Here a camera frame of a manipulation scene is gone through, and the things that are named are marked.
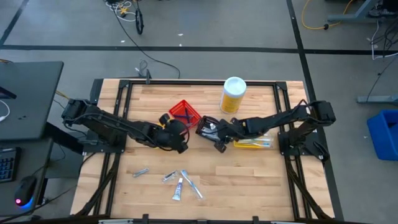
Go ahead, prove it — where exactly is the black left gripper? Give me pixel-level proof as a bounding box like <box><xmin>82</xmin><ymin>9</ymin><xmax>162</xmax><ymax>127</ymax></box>
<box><xmin>153</xmin><ymin>113</ymin><xmax>190</xmax><ymax>154</ymax></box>

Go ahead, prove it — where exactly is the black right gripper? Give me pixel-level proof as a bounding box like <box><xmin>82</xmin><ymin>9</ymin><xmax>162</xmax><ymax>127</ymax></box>
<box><xmin>213</xmin><ymin>117</ymin><xmax>247</xmax><ymax>154</ymax></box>

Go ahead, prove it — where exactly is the bagged silver nail clipper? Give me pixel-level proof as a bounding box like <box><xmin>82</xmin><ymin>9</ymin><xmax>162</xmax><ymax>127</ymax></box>
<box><xmin>132</xmin><ymin>167</ymin><xmax>150</xmax><ymax>179</ymax></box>
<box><xmin>161</xmin><ymin>169</ymin><xmax>179</xmax><ymax>184</ymax></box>

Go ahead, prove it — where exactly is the black plastic basket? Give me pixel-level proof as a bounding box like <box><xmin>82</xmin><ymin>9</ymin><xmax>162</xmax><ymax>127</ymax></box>
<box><xmin>195</xmin><ymin>115</ymin><xmax>231</xmax><ymax>147</ymax></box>

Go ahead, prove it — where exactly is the red plastic basket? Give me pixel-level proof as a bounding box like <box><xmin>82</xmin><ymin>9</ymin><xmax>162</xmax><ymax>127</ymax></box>
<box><xmin>169</xmin><ymin>99</ymin><xmax>202</xmax><ymax>130</ymax></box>

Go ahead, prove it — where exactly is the yellow wipes canister white lid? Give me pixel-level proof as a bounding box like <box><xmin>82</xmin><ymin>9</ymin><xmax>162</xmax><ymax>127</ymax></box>
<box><xmin>219</xmin><ymin>76</ymin><xmax>248</xmax><ymax>115</ymax></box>

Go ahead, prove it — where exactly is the dark grey desk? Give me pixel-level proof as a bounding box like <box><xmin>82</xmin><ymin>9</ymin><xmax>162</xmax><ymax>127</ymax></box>
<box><xmin>0</xmin><ymin>138</ymin><xmax>54</xmax><ymax>218</ymax></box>

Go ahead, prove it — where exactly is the black desk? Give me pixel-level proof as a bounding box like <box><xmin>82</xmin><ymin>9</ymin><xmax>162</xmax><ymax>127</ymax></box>
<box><xmin>0</xmin><ymin>60</ymin><xmax>65</xmax><ymax>141</ymax></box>

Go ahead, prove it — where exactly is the grey desk foot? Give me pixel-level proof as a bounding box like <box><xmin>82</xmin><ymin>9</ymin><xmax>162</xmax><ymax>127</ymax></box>
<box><xmin>356</xmin><ymin>94</ymin><xmax>398</xmax><ymax>105</ymax></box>

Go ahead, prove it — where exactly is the blue plastic bin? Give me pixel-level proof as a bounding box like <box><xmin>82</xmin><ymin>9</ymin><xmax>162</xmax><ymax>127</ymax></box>
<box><xmin>366</xmin><ymin>109</ymin><xmax>398</xmax><ymax>162</ymax></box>

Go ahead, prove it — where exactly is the black glowing computer mouse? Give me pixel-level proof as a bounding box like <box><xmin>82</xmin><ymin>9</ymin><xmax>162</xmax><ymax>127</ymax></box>
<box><xmin>14</xmin><ymin>175</ymin><xmax>39</xmax><ymax>208</ymax></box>

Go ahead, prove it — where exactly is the black computer keyboard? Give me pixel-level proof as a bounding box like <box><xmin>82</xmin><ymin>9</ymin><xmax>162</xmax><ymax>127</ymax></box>
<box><xmin>0</xmin><ymin>146</ymin><xmax>23</xmax><ymax>184</ymax></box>

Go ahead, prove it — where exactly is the grey desk leg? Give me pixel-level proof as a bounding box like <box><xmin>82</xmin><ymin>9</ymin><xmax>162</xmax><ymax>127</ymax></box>
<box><xmin>327</xmin><ymin>0</ymin><xmax>390</xmax><ymax>23</ymax></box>

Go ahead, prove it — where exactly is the person's shoe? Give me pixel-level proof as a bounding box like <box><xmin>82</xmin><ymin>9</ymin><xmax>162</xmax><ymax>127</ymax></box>
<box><xmin>368</xmin><ymin>7</ymin><xmax>398</xmax><ymax>19</ymax></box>

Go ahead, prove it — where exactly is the black aluminium table frame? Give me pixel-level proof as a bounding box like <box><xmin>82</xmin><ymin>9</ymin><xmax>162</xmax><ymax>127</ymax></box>
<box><xmin>73</xmin><ymin>78</ymin><xmax>345</xmax><ymax>224</ymax></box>

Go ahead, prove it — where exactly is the long black floor cable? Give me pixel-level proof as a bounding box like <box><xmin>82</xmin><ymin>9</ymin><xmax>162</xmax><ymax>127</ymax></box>
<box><xmin>110</xmin><ymin>6</ymin><xmax>182</xmax><ymax>80</ymax></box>

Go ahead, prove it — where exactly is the black cable loop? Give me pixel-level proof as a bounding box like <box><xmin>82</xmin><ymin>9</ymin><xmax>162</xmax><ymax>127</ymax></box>
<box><xmin>134</xmin><ymin>7</ymin><xmax>145</xmax><ymax>35</ymax></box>

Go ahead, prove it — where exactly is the yellow floor cable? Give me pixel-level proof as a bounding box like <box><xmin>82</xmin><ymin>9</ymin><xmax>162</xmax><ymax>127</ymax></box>
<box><xmin>300</xmin><ymin>0</ymin><xmax>355</xmax><ymax>31</ymax></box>

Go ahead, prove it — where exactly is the white desk cable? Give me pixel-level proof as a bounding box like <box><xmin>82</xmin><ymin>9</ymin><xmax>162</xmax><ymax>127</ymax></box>
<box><xmin>0</xmin><ymin>98</ymin><xmax>11</xmax><ymax>123</ymax></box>

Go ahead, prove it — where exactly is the black white cable bundle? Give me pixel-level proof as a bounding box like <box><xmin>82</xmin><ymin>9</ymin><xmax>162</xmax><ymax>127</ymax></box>
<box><xmin>366</xmin><ymin>18</ymin><xmax>398</xmax><ymax>60</ymax></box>

